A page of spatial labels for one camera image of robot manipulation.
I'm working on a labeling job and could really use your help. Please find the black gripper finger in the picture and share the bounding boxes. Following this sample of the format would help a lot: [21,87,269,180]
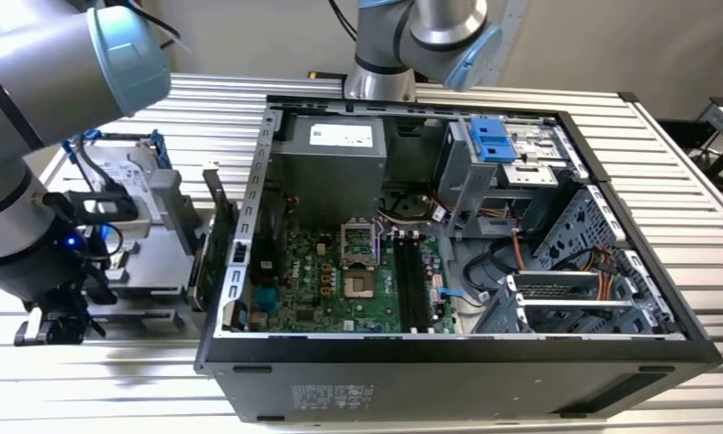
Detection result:
[74,275,119,339]
[14,293,89,347]

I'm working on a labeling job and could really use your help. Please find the black RAM slot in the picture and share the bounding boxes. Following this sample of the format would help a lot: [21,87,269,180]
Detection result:
[399,231,419,333]
[414,231,435,333]
[407,231,427,333]
[391,231,413,333]

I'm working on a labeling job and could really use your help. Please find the grey parts rack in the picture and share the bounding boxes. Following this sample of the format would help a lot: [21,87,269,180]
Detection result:
[81,169,242,338]

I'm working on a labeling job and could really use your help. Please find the green graphics card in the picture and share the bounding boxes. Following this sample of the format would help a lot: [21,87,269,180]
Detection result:
[189,162,242,313]

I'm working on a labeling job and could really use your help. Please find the silver hard disk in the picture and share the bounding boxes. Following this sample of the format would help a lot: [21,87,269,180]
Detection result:
[74,144,158,213]

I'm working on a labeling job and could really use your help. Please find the blue disk carrier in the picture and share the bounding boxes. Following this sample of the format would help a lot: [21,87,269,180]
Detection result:
[58,128,173,191]

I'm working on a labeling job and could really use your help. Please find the green motherboard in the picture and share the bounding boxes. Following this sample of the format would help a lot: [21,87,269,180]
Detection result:
[243,193,459,335]

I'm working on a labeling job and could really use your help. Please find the CPU socket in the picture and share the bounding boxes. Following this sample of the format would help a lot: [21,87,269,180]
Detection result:
[342,266,379,302]

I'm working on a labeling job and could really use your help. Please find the metal socket cover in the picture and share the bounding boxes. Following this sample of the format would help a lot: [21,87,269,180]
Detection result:
[341,218,378,269]

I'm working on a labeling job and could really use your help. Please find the grey power supply unit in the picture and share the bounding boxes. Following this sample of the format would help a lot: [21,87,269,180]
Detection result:
[270,115,387,227]

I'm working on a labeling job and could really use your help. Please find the black cooling fan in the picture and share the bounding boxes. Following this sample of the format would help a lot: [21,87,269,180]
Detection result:
[387,193,438,223]

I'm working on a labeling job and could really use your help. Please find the black PC case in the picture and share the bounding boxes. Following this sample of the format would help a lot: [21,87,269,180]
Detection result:
[193,93,723,424]

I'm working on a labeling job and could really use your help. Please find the grey metal drive cage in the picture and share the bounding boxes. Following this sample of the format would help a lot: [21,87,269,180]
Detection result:
[437,118,574,239]

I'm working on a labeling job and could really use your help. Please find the blue drive latch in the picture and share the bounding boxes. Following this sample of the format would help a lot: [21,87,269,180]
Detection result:
[467,116,517,164]

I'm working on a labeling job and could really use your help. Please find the grey disk bay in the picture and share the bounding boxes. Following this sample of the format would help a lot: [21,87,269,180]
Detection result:
[475,269,670,336]

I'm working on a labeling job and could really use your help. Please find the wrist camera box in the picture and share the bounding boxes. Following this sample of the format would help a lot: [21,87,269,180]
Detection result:
[58,189,141,225]

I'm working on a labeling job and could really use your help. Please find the thick black camera cable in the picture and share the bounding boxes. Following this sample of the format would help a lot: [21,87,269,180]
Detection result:
[70,128,131,200]

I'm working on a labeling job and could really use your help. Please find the black data cables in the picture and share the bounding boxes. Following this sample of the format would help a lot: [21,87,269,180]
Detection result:
[463,250,514,308]

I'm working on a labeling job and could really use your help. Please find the orange wire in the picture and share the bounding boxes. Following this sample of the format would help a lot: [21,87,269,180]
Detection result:
[510,228,526,272]

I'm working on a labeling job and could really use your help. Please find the coloured power wire bundle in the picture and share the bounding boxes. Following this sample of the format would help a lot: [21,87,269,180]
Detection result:
[587,246,616,302]

